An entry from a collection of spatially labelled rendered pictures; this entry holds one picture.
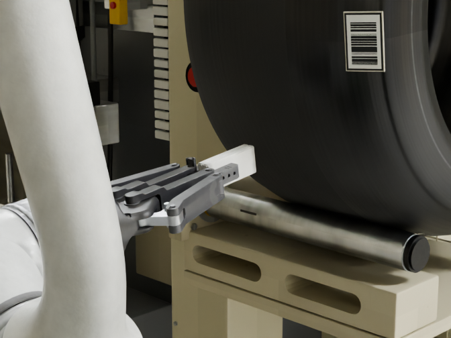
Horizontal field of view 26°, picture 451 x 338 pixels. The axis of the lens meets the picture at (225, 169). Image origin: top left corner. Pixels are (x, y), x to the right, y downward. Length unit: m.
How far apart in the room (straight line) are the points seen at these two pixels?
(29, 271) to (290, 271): 0.51
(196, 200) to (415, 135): 0.26
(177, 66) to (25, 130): 0.86
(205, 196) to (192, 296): 0.61
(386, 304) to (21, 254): 0.49
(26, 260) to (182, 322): 0.79
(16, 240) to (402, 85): 0.43
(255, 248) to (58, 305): 0.65
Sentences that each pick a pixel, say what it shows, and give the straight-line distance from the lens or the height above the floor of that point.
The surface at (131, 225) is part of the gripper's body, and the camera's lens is 0.89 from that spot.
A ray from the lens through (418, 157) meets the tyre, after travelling 1.06.
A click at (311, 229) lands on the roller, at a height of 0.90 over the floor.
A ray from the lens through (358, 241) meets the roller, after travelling 1.18.
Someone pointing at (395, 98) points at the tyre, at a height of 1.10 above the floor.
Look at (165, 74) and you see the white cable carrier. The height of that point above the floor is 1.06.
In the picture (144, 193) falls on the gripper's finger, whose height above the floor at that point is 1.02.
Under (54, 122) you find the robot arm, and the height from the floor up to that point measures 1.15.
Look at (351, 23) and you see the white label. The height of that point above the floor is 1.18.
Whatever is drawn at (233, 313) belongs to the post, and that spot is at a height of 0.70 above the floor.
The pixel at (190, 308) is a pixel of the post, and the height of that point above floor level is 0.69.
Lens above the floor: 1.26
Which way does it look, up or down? 13 degrees down
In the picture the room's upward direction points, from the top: straight up
